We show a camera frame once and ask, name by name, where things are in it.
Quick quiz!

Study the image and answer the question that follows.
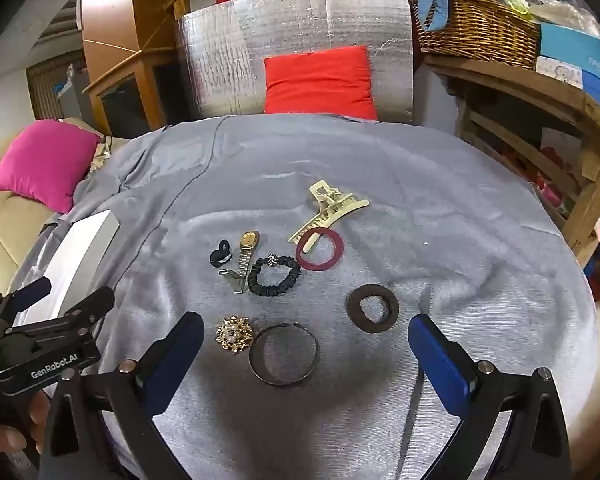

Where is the small black hair tie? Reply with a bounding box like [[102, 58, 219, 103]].
[[209, 238, 233, 269]]

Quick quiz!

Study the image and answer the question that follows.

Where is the white box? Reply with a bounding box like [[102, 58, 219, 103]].
[[17, 209, 121, 331]]

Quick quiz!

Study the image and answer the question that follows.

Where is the black scrunchie with rhinestone bead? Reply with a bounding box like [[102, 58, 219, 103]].
[[247, 255, 302, 297]]

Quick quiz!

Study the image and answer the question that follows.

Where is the brown hair tie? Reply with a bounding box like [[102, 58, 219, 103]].
[[345, 284, 400, 333]]

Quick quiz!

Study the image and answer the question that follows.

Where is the cream hair claw clip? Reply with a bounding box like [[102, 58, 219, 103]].
[[287, 180, 370, 253]]

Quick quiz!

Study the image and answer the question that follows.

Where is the maroon hair tie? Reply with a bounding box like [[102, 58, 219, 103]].
[[295, 227, 345, 272]]

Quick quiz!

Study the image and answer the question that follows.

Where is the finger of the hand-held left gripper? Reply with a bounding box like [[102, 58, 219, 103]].
[[5, 286, 116, 346], [0, 276, 52, 326]]

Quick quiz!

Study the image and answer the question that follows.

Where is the gold brooch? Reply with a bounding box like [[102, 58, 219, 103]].
[[216, 316, 254, 356]]

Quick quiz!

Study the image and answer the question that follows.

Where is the beige sofa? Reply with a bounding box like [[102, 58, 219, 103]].
[[0, 117, 111, 281]]

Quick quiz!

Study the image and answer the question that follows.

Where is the clear plastic packet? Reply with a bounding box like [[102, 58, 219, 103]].
[[522, 0, 600, 36]]

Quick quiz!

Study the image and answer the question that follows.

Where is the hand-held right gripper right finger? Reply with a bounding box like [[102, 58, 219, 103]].
[[409, 314, 573, 480]]

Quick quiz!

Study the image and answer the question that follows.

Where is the wooden cabinet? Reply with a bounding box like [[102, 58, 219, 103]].
[[80, 0, 231, 136]]

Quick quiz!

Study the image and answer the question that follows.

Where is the wicker basket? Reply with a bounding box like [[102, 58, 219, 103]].
[[409, 0, 541, 71]]

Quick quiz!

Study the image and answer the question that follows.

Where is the wooden shelf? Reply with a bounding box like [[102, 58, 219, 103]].
[[422, 55, 600, 268]]

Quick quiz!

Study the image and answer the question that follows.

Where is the beige patterned cloth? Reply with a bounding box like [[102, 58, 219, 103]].
[[87, 135, 116, 176]]

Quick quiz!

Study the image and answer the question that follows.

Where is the person's left hand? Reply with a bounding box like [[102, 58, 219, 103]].
[[0, 390, 51, 466]]

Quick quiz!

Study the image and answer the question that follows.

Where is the silver bangle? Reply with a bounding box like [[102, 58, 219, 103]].
[[248, 323, 321, 387]]

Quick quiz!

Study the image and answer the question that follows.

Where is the grey blanket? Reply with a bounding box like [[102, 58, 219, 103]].
[[0, 112, 600, 480]]

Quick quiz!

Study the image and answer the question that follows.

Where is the gold wrist watch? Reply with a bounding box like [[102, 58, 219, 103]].
[[218, 230, 261, 293]]

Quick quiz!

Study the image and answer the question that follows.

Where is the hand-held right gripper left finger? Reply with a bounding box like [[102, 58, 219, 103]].
[[40, 311, 206, 480]]

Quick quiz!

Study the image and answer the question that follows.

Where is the pink cushion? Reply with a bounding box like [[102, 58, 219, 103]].
[[0, 119, 101, 215]]

